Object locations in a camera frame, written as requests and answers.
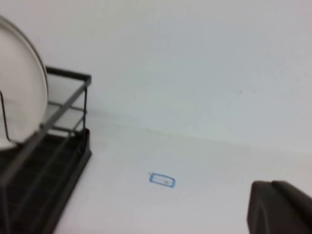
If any blue bordered table label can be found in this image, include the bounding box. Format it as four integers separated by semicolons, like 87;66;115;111
148;172;176;189

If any black wire dish rack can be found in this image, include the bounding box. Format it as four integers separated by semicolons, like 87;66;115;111
0;66;93;234

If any grey ceramic plate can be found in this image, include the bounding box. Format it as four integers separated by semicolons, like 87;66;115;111
0;15;48;74

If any white ceramic plate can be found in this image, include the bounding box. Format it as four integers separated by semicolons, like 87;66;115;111
0;17;48;151

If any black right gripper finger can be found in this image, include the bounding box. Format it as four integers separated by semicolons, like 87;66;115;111
246;180;312;234

